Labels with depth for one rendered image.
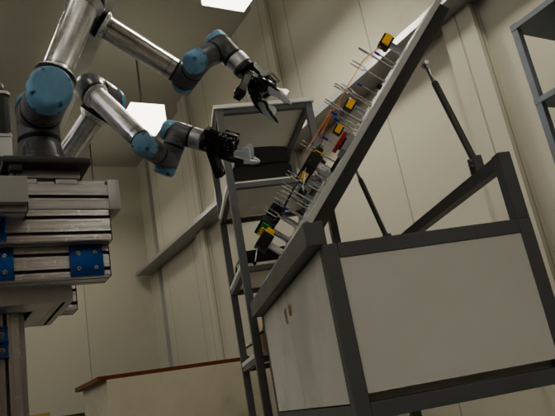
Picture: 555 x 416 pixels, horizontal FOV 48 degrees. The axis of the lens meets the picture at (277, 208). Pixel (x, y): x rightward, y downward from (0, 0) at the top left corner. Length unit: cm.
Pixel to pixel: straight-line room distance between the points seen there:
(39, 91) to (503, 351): 137
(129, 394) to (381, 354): 334
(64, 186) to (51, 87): 27
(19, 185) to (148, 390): 331
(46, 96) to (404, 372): 115
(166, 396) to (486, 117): 307
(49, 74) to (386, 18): 446
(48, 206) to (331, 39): 511
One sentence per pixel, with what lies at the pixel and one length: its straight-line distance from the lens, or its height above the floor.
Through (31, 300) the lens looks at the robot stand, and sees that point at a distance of 185.
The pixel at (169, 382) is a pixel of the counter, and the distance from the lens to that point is 487.
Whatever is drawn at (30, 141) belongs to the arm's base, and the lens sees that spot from 187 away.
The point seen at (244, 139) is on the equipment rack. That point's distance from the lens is 347.
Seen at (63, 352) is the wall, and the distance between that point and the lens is 1107.
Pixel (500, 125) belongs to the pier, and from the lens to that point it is 471.
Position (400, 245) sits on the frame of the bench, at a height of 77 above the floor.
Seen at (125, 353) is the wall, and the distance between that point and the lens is 1129.
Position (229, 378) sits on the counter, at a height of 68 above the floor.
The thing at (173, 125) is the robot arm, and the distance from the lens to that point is 222.
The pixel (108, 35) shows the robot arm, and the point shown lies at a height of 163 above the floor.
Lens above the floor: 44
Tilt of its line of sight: 17 degrees up
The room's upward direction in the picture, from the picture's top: 10 degrees counter-clockwise
